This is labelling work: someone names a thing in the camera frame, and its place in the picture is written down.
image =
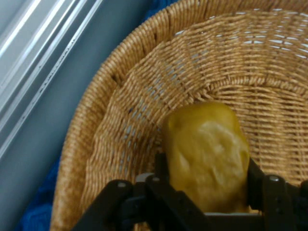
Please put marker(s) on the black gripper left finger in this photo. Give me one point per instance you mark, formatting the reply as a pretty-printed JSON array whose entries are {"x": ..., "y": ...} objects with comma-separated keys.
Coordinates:
[{"x": 156, "y": 204}]

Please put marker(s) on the woven wicker basket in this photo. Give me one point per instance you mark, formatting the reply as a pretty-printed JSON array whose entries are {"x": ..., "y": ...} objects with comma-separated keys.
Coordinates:
[{"x": 216, "y": 67}]

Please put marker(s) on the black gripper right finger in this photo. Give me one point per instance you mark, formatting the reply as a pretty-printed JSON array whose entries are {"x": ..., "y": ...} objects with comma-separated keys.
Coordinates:
[{"x": 281, "y": 204}]

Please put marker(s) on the long aluminium frame rail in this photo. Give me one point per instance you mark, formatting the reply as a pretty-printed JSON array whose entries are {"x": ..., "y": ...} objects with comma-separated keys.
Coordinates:
[{"x": 36, "y": 53}]

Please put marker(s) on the yellow potato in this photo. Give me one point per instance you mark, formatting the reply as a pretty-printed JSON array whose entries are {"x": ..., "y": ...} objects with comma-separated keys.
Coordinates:
[{"x": 207, "y": 156}]

